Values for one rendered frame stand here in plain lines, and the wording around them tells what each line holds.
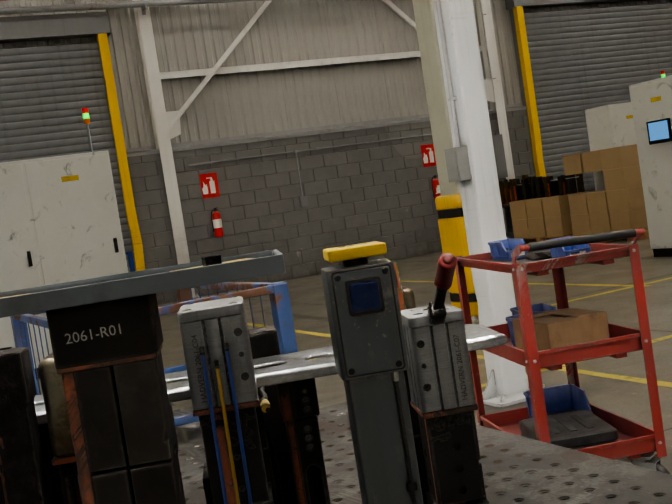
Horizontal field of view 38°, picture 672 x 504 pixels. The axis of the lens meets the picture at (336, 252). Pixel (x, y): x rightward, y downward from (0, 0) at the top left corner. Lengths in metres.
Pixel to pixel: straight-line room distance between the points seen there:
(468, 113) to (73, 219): 5.07
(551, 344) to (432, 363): 2.32
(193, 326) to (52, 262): 8.31
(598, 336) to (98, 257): 6.62
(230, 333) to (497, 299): 4.26
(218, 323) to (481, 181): 4.24
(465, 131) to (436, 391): 4.17
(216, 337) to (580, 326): 2.50
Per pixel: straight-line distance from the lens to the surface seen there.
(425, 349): 1.17
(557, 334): 3.49
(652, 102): 11.67
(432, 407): 1.18
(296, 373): 1.27
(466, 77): 5.34
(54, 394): 1.18
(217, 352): 1.14
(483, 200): 5.31
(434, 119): 8.65
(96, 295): 0.95
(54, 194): 9.47
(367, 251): 0.99
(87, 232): 9.50
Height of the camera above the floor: 1.21
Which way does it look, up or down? 3 degrees down
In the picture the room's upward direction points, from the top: 9 degrees counter-clockwise
